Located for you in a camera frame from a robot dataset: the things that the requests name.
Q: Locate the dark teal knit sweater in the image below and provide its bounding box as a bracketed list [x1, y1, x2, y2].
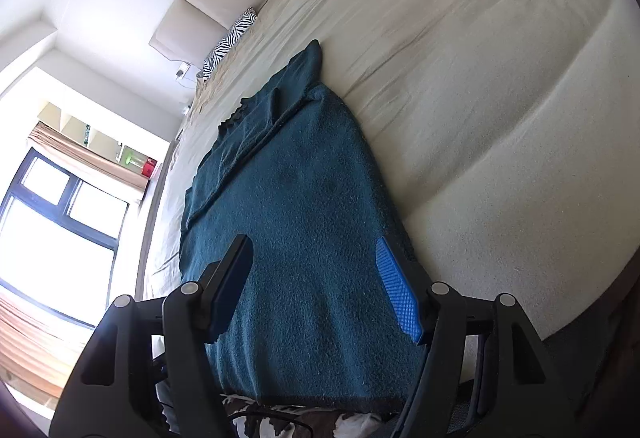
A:
[179, 42, 422, 413]

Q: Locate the red box on shelf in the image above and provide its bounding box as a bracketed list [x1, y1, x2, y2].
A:
[141, 158, 157, 178]

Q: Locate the black framed window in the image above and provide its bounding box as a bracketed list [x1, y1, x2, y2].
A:
[1, 149, 129, 329]

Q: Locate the beige curtain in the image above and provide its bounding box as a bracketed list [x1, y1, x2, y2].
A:
[29, 122, 149, 192]

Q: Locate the beige bed with sheet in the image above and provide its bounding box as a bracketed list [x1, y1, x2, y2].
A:
[146, 0, 639, 352]

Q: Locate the zebra print pillow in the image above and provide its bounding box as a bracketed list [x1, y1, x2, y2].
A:
[198, 7, 257, 81]

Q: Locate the wall power socket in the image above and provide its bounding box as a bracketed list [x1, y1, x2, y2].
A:
[176, 62, 191, 80]

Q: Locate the white wall shelf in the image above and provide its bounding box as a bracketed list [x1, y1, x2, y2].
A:
[38, 102, 150, 175]

